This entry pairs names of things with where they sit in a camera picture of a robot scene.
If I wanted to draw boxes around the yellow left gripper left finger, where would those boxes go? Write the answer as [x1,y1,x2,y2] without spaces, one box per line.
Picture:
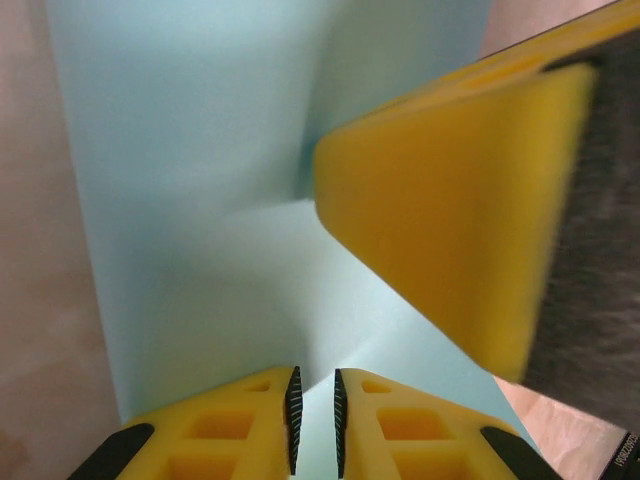
[67,364,304,480]

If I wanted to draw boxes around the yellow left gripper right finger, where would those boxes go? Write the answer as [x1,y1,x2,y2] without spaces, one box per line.
[333,368,551,480]

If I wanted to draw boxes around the light blue paper sheet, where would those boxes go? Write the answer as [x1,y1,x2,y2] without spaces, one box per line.
[44,0,539,480]

